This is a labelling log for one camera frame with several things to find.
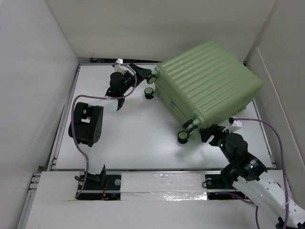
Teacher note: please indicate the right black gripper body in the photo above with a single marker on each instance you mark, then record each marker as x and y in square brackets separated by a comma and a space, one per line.
[219, 135]

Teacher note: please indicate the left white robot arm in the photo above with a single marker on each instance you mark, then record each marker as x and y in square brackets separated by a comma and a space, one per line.
[88, 111]

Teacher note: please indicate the metal base rail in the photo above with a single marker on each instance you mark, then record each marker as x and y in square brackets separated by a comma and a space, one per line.
[131, 186]

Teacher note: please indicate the green hard-shell suitcase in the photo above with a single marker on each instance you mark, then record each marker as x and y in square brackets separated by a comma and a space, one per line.
[202, 87]

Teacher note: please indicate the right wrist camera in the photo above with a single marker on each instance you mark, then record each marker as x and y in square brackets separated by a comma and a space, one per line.
[233, 126]

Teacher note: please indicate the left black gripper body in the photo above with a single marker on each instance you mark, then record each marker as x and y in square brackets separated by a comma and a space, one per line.
[132, 80]

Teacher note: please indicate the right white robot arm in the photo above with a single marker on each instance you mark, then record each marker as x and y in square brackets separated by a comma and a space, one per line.
[248, 174]

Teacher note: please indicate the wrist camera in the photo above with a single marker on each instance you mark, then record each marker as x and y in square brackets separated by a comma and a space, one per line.
[233, 126]
[118, 66]

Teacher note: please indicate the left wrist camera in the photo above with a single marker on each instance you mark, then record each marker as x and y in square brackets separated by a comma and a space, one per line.
[118, 66]

